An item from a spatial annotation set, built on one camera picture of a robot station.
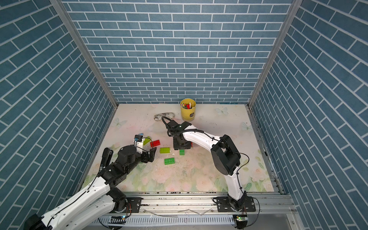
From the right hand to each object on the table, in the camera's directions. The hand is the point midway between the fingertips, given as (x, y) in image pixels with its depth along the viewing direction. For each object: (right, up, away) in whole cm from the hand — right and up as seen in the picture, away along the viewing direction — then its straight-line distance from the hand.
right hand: (180, 148), depth 89 cm
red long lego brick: (-18, +2, +7) cm, 19 cm away
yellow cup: (+5, +27, +15) cm, 31 cm away
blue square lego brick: (-30, +7, +13) cm, 33 cm away
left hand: (-15, +2, -9) cm, 18 cm away
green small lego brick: (+1, -3, +2) cm, 4 cm away
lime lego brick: (-10, -2, +4) cm, 11 cm away
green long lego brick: (-7, -8, -1) cm, 11 cm away
